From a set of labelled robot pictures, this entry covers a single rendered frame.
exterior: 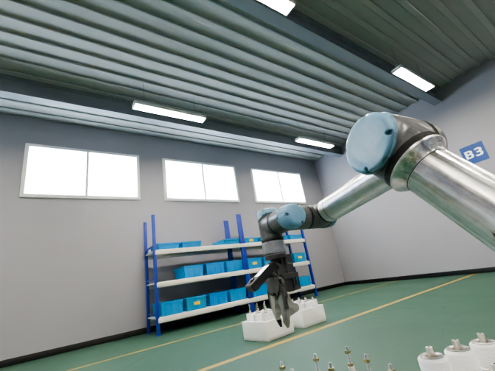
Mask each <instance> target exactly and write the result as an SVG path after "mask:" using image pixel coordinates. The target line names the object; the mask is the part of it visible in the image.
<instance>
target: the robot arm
mask: <svg viewBox="0 0 495 371"><path fill-rule="evenodd" d="M346 149H347V151H346V157H347V160H348V163H349V165H350V166H351V168H352V169H353V170H354V171H356V172H359V173H360V174H359V175H357V176H356V177H355V178H353V179H352V180H350V181H348V182H347V183H346V184H345V185H343V186H341V187H340V188H338V189H337V190H336V191H334V192H333V193H331V194H330V195H328V196H327V197H326V198H324V199H322V200H321V201H319V202H318V203H317V204H315V205H310V206H300V205H298V204H296V203H290V204H287V205H283V206H282V207H280V208H279V209H278V210H277V209H276V208H265V209H263V210H260V211H259V212H258V213H257V217H258V225H259V232H260V236H261V244H262V249H263V253H264V255H265V257H264V258H265V260H266V261H271V262H269V263H267V264H266V265H265V266H264V267H263V268H262V269H261V270H260V271H259V272H258V273H257V274H256V275H255V277H254V278H253V279H251V280H250V281H249V283H248V284H247V285H246V286H245V288H246V289H247V290H248V291H249V292H256V291H257V290H259V288H260V286H261V285H262V284H263V283H264V282H265V281H266V280H267V296H268V300H269V303H270V307H271V309H272V311H273V315H274V317H275V320H276V322H277V323H278V325H279V326H280V327H282V321H281V315H282V318H283V323H284V324H285V325H286V327H287V328H289V324H290V317H291V316H292V315H293V314H294V313H296V312H297V311H299V305H298V304H297V303H294V302H293V301H291V297H290V295H289V294H288V293H287V292H293V291H295V290H298V289H301V284H300V280H299V276H298V272H295V270H294V266H293V262H292V256H291V254H286V253H285V252H286V247H285V243H284V237H283V233H285V232H287V231H291V230H306V229H315V228H327V227H332V226H333V225H334V224H335V222H336V221H337V219H339V218H340V217H342V216H344V215H346V214H347V213H350V212H352V211H353V210H355V209H357V208H358V207H360V206H362V205H364V204H365V203H367V202H370V201H371V200H372V199H375V198H377V197H379V196H380V195H382V194H384V193H386V192H387V191H389V190H391V189H394V190H395V191H399V192H403V191H411V192H413V193H414V194H416V195H417V196H418V197H420V198H421V199H422V200H424V201H425V202H427V203H428V204H430V205H431V206H432V207H433V208H435V209H436V210H438V211H439V212H441V213H442V214H443V215H444V216H446V217H447V218H449V219H450V220H452V221H453V222H454V223H455V224H457V225H458V226H460V227H461V228H463V229H464V230H465V231H466V232H468V233H470V234H471V235H472V236H473V237H475V238H476V239H478V240H479V241H481V242H482V243H483V244H484V245H486V246H487V247H489V248H490V249H491V250H493V251H494V252H495V175H494V174H492V173H490V172H488V171H486V170H484V169H482V168H480V167H479V166H477V165H475V164H473V163H471V162H469V161H467V160H465V159H464V158H462V157H460V156H458V155H456V154H454V153H452V152H450V151H449V150H448V142H447V139H446V136H445V134H444V132H443V131H442V129H441V128H439V127H438V126H437V125H435V124H433V123H432V122H429V121H425V120H420V119H412V118H408V117H404V116H397V115H393V114H391V113H388V112H381V113H379V112H373V113H369V114H367V115H365V116H363V117H362V118H360V119H359V120H358V121H357V122H356V123H355V125H354V126H353V127H352V129H351V131H350V133H349V135H348V138H347V142H346ZM296 277H298V282H297V278H296ZM298 283H299V285H298Z"/></svg>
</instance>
